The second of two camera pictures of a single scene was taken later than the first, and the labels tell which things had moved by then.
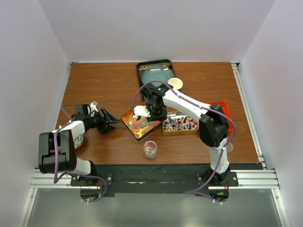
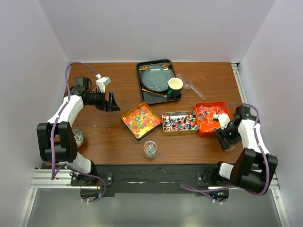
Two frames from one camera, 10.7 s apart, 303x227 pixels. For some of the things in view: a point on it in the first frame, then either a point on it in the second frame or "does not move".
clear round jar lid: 229,147 does not move
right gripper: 154,117 to 221,133
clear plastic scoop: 169,115 to 187,84
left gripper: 103,126 to 111,106
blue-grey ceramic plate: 160,73 does not move
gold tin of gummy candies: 139,129 does not move
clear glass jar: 150,148 does not move
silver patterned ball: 78,141 does not move
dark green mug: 176,82 does not move
